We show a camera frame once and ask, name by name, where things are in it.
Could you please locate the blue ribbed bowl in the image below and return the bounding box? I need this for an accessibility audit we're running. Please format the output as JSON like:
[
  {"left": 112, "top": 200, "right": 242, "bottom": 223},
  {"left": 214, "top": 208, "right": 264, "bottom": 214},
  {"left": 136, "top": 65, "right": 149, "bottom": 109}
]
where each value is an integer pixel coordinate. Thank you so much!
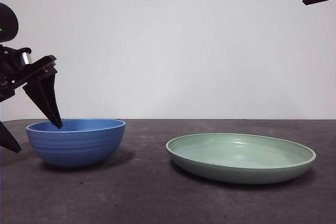
[{"left": 25, "top": 118, "right": 126, "bottom": 169}]

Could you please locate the pale green round plate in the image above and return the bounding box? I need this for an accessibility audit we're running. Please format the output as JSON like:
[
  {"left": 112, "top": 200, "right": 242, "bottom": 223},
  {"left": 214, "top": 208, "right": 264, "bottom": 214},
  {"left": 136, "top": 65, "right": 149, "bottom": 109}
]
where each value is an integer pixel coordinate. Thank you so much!
[{"left": 165, "top": 133, "right": 317, "bottom": 185}]

